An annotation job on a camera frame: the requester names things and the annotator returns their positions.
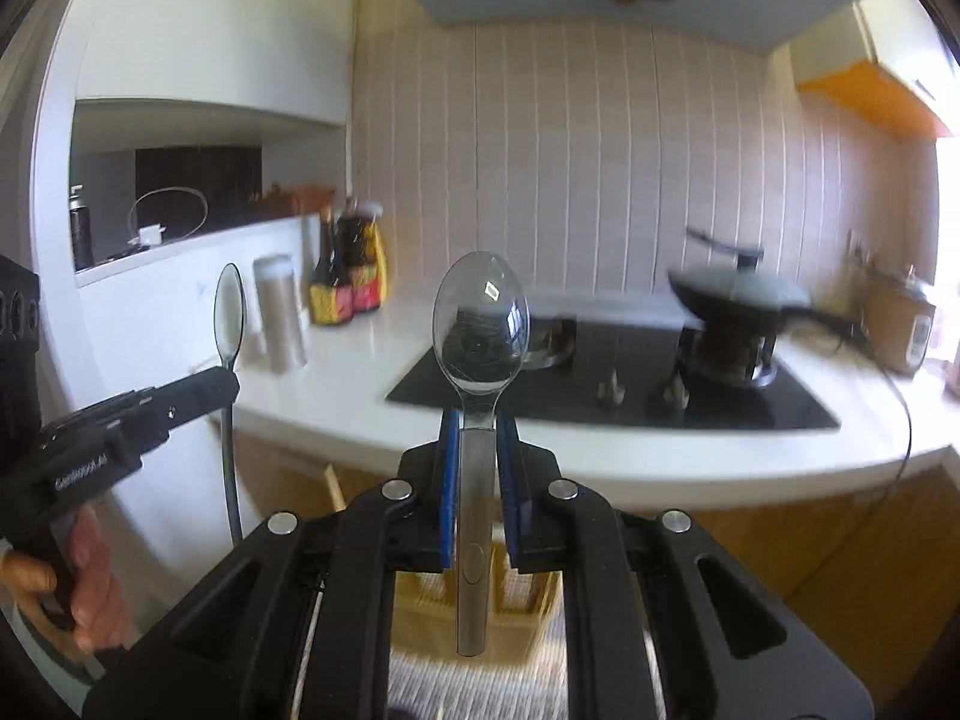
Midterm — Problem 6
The slim dark sauce bottle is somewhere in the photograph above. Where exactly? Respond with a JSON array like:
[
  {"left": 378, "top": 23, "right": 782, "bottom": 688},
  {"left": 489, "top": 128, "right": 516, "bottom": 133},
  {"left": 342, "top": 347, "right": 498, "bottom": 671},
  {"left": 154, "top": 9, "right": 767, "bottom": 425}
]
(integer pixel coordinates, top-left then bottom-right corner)
[{"left": 309, "top": 210, "right": 354, "bottom": 328}]

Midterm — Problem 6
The large dark sauce bottle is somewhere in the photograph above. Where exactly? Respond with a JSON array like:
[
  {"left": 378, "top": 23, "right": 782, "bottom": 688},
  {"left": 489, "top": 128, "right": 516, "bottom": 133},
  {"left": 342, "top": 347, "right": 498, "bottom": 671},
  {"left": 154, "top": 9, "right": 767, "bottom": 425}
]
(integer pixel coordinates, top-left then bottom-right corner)
[{"left": 337, "top": 199, "right": 388, "bottom": 314}]

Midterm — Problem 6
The black power cable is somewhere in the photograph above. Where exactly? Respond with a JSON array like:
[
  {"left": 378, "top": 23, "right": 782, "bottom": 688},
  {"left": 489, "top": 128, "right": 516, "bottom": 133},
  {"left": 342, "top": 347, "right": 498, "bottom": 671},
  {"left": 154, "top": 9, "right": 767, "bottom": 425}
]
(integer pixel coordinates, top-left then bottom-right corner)
[{"left": 780, "top": 330, "right": 916, "bottom": 616}]

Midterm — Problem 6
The person's left hand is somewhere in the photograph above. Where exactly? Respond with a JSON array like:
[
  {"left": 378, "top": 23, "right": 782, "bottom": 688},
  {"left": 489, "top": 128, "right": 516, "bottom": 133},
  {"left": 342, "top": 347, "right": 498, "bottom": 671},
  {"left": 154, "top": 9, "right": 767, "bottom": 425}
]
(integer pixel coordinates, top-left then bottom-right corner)
[{"left": 0, "top": 511, "right": 140, "bottom": 657}]

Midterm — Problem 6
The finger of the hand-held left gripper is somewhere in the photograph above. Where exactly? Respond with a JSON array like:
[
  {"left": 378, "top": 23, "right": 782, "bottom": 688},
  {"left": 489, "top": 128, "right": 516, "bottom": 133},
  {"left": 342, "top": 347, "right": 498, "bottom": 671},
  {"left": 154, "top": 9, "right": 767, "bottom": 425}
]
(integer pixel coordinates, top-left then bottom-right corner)
[{"left": 41, "top": 369, "right": 241, "bottom": 460}]

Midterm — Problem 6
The black wok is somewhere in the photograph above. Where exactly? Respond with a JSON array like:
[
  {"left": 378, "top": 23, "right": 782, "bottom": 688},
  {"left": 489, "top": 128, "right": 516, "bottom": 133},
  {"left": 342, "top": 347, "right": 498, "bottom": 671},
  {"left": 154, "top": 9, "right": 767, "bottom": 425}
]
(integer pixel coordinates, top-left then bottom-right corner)
[{"left": 667, "top": 270, "right": 857, "bottom": 342}]

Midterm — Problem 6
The striped woven mat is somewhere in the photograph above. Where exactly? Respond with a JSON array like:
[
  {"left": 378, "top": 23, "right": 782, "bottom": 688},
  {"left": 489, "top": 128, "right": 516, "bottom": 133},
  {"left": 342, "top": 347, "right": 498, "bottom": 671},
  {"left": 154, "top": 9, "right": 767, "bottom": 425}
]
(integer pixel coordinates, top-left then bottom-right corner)
[{"left": 388, "top": 649, "right": 572, "bottom": 720}]

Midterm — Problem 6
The dark spray bottle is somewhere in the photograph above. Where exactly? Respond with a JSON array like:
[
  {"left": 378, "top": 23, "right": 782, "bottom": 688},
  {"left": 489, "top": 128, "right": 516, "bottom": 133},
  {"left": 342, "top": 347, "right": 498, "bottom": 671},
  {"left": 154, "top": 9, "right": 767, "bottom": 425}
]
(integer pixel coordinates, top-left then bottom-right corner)
[{"left": 69, "top": 186, "right": 95, "bottom": 272}]

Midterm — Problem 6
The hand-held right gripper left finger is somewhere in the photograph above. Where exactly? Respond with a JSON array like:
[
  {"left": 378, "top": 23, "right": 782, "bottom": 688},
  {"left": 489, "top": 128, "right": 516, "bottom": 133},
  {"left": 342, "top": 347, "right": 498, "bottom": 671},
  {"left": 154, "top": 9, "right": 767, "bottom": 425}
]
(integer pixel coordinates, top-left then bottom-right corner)
[{"left": 82, "top": 409, "right": 462, "bottom": 720}]

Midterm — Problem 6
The orange wall cabinet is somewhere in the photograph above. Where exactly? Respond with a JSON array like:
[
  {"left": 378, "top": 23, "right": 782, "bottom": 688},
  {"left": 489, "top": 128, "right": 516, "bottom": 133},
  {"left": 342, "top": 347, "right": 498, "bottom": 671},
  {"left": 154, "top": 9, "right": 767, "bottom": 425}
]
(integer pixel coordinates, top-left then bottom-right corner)
[{"left": 795, "top": 4, "right": 955, "bottom": 140}]

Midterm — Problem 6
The yellow plastic utensil basket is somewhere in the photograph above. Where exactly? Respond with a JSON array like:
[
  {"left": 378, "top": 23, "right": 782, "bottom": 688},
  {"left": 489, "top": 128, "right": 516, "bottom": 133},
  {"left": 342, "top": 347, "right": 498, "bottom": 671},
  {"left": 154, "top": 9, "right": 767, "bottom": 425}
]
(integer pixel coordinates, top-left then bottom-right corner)
[{"left": 390, "top": 540, "right": 560, "bottom": 662}]

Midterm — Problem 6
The white looped cable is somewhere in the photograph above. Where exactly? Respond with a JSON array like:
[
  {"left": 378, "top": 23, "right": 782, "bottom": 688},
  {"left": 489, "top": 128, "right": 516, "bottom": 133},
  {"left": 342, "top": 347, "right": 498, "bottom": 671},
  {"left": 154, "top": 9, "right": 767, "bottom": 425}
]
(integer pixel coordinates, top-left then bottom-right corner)
[{"left": 127, "top": 187, "right": 210, "bottom": 242}]

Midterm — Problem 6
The rice cooker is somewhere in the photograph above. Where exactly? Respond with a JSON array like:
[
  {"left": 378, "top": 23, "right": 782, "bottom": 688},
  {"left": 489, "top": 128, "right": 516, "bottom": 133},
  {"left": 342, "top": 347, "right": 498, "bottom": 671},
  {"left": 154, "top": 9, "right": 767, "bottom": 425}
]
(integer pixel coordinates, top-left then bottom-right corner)
[{"left": 861, "top": 265, "right": 938, "bottom": 377}]

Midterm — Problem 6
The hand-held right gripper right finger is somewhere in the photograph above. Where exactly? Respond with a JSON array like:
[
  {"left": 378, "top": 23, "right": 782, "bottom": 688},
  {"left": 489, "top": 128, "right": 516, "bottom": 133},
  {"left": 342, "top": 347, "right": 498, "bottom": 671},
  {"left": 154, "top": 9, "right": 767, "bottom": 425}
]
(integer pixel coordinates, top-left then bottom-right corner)
[{"left": 495, "top": 411, "right": 875, "bottom": 720}]

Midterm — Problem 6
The wok lid with black handle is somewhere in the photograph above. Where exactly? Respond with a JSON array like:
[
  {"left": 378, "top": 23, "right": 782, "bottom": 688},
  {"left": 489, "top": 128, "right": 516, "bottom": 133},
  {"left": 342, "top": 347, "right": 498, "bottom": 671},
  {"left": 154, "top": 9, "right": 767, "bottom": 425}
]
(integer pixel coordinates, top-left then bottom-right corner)
[{"left": 670, "top": 228, "right": 812, "bottom": 310}]

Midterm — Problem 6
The wooden base cabinet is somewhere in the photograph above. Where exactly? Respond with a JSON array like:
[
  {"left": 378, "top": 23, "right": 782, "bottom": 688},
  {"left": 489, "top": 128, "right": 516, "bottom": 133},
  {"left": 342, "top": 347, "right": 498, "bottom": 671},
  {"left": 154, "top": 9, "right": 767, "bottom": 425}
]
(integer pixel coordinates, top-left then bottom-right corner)
[{"left": 232, "top": 431, "right": 960, "bottom": 706}]

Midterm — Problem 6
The black glass gas stove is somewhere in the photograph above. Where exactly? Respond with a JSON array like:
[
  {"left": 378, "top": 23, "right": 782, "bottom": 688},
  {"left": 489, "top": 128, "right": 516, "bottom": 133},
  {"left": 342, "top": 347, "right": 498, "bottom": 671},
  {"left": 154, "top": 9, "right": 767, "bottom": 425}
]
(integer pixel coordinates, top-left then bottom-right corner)
[{"left": 385, "top": 313, "right": 841, "bottom": 433}]

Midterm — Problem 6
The steel thermos flask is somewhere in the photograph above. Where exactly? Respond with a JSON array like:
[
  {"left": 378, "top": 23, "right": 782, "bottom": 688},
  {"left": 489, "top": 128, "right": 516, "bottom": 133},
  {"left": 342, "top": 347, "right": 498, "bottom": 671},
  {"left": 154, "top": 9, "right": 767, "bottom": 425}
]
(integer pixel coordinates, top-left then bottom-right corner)
[{"left": 253, "top": 255, "right": 309, "bottom": 373}]

